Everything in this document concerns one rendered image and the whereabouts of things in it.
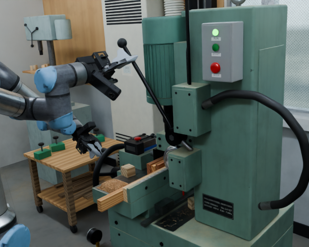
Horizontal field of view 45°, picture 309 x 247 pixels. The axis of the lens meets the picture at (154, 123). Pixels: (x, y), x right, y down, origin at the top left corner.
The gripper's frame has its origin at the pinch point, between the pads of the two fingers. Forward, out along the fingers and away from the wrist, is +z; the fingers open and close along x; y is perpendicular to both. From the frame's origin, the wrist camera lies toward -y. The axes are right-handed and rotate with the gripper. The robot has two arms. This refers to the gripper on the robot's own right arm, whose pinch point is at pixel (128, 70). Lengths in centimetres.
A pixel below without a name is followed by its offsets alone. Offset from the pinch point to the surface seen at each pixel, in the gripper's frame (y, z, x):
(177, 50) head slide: -6.5, 5.4, -18.7
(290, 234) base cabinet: -81, 32, 2
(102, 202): -36.3, -25.2, 17.3
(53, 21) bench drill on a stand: 139, 99, 141
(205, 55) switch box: -17.9, -4.7, -32.7
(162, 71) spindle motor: -8.0, 4.9, -8.8
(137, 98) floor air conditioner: 35, 112, 114
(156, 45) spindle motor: 0.3, 4.3, -13.2
